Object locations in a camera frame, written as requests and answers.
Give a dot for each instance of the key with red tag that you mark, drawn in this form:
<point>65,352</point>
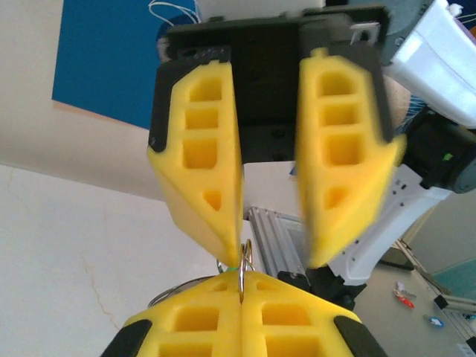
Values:
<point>405,299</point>

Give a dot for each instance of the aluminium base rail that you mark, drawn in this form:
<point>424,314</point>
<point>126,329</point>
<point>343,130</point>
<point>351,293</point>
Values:
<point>275,238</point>

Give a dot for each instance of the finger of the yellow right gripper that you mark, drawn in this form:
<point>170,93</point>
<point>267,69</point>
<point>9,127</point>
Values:
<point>178,178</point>
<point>368,186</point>

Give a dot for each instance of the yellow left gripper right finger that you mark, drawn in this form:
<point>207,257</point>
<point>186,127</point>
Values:
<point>297,334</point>

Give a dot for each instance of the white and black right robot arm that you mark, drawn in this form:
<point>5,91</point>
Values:
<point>439,74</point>

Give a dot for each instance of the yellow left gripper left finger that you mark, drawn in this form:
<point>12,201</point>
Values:
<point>193,334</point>

